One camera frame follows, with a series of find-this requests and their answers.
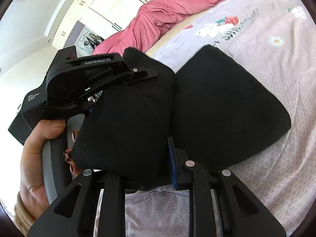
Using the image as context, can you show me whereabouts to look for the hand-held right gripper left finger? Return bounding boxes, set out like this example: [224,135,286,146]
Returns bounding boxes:
[27,168,139,237]

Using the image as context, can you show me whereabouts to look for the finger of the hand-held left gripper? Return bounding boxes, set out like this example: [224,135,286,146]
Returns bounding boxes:
[81,53,159,99]

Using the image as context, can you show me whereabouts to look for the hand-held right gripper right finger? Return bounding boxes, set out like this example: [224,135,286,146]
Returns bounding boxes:
[167,136,287,237]

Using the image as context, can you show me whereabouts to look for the black sock with orange cuff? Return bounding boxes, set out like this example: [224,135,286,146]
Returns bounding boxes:
[71,45,292,193]

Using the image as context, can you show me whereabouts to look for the person's left forearm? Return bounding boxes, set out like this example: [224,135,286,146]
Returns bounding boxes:
[13,192,37,236]

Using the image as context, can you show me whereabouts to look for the person's left hand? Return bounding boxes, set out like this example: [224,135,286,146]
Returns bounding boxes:
[20,120,83,220]

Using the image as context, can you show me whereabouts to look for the hanging dark bags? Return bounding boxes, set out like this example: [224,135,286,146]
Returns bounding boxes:
[83,32,104,53]

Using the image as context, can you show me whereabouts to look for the lilac framed door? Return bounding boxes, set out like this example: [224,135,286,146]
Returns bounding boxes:
[66,21,107,55]

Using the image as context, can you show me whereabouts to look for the beige bed sheet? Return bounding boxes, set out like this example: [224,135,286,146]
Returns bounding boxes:
[146,7,208,57]

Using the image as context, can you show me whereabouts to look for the pink duvet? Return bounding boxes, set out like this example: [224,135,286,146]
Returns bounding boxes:
[92,0,232,56]

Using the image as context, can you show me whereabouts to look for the lilac strawberry print blanket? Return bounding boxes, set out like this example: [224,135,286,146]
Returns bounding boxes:
[96,0,316,237]

